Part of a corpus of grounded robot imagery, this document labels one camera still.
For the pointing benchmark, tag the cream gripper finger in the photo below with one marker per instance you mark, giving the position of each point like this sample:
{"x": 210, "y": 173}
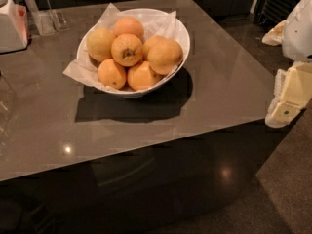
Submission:
{"x": 292, "y": 91}
{"x": 275, "y": 36}

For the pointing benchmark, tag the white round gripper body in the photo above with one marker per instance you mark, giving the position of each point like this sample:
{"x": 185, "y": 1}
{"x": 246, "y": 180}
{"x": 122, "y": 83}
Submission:
{"x": 298, "y": 33}

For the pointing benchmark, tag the large orange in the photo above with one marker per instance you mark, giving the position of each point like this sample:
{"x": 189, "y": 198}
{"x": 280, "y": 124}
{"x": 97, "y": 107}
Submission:
{"x": 164, "y": 56}

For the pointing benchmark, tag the small middle right orange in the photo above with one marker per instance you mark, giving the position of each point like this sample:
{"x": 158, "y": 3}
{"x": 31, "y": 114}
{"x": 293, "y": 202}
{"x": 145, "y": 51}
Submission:
{"x": 149, "y": 43}

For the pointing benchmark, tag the front middle orange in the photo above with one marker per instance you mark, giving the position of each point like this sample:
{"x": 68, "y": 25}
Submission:
{"x": 141, "y": 76}

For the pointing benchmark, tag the white ceramic bowl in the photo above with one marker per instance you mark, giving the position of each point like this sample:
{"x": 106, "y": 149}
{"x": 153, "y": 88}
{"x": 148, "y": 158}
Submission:
{"x": 182, "y": 33}

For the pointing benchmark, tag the top back orange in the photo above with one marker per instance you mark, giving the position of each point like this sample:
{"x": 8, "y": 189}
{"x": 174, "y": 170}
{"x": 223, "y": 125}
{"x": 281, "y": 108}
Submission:
{"x": 129, "y": 26}

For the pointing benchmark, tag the front left orange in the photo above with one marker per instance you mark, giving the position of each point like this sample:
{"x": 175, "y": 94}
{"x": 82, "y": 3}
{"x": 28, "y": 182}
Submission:
{"x": 112, "y": 74}

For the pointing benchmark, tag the left yellowish orange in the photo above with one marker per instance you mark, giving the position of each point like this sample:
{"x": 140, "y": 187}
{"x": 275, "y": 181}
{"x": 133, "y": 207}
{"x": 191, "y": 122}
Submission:
{"x": 99, "y": 44}

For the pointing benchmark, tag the black slatted vent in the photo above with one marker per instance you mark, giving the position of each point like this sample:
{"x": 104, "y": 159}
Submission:
{"x": 270, "y": 12}

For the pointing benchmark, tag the centre orange with stem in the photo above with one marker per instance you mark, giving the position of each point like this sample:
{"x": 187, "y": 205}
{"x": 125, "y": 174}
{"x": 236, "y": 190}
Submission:
{"x": 127, "y": 50}

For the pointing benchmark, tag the white appliance with red side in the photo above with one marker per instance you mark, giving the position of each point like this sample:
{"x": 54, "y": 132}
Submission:
{"x": 13, "y": 27}

